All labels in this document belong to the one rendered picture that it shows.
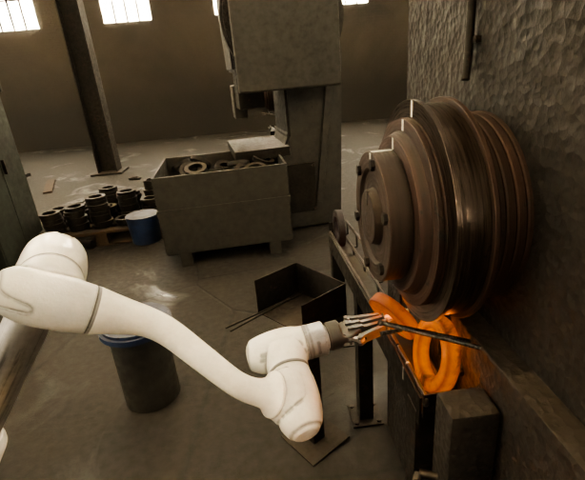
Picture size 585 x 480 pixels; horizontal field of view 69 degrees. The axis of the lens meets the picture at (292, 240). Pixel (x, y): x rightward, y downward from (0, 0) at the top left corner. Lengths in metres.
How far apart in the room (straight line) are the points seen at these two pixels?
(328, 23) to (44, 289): 3.00
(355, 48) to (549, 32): 10.37
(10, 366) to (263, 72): 2.72
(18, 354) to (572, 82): 1.20
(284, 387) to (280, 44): 2.82
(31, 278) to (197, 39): 10.18
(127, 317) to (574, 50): 0.90
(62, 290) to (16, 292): 0.07
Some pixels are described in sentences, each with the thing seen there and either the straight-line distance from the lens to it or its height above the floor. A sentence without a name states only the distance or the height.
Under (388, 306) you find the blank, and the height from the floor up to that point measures 0.83.
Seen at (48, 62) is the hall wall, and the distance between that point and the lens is 11.78.
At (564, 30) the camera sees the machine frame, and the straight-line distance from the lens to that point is 0.80.
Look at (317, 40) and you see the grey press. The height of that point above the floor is 1.58.
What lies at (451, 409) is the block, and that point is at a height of 0.80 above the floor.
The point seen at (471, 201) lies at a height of 1.20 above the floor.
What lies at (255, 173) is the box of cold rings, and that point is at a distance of 3.30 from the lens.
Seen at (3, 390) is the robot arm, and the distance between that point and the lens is 1.25.
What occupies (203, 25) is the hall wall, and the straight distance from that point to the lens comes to 10.95.
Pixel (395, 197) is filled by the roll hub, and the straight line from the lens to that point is 0.82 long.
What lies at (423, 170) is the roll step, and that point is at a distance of 0.81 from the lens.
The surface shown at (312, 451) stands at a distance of 1.90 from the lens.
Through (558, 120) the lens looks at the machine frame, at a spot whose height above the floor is 1.32.
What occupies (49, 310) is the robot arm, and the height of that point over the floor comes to 1.04.
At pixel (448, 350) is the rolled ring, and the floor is 0.82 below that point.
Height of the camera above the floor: 1.43
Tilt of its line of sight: 22 degrees down
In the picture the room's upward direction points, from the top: 5 degrees counter-clockwise
